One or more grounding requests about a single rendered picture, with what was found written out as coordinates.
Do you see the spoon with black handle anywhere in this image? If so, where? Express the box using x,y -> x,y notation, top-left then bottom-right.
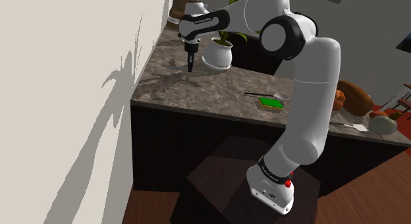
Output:
244,92 -> 290,101

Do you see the green and yellow sponge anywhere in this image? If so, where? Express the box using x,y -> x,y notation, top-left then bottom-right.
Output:
258,97 -> 285,111

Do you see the brown bread loaf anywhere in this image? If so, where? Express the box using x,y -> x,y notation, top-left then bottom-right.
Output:
336,80 -> 375,117

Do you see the white spatula with dark handle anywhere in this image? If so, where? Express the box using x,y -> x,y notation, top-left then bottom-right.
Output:
329,121 -> 369,132

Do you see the white potted green plant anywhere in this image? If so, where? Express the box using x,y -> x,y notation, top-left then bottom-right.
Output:
201,0 -> 261,71

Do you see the brown wooden turned object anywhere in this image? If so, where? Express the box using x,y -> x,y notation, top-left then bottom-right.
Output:
165,0 -> 202,31

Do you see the grey green round bowl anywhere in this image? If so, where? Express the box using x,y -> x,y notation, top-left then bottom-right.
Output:
368,115 -> 398,136

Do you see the orange round fruit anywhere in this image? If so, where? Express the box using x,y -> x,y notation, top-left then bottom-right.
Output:
332,90 -> 346,111

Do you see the small red orange fruit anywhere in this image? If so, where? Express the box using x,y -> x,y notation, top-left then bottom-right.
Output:
368,110 -> 389,119

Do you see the dark kitchen counter cabinet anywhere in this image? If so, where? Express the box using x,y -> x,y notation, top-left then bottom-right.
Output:
130,99 -> 411,198

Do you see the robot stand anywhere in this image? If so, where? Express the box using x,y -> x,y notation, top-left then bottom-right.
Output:
169,135 -> 321,224

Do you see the wooden chair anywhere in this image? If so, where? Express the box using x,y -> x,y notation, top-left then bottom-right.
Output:
389,83 -> 411,117

